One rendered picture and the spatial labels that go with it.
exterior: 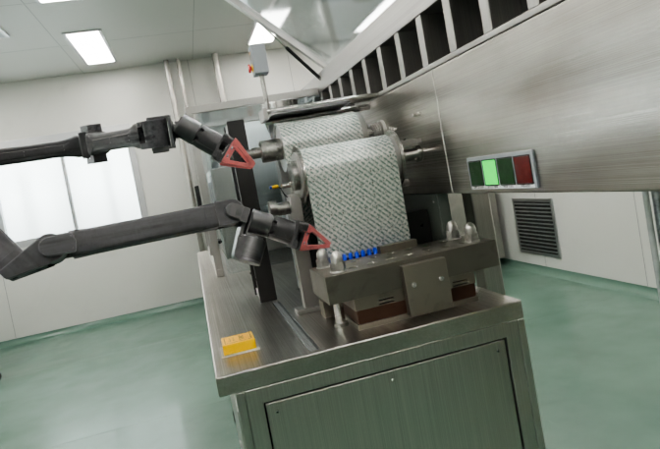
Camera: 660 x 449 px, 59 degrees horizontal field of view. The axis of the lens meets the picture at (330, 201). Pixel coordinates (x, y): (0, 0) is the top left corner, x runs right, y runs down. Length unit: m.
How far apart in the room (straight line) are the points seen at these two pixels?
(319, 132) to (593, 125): 0.89
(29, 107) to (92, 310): 2.34
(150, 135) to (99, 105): 5.65
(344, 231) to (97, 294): 5.82
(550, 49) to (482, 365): 0.66
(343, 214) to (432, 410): 0.49
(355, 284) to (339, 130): 0.58
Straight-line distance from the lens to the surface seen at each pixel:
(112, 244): 1.32
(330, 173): 1.41
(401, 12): 1.58
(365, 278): 1.24
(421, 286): 1.27
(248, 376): 1.17
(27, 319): 7.27
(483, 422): 1.36
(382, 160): 1.45
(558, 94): 1.03
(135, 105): 7.04
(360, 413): 1.25
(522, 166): 1.13
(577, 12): 0.98
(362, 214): 1.44
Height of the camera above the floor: 1.25
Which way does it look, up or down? 3 degrees down
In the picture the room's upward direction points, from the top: 10 degrees counter-clockwise
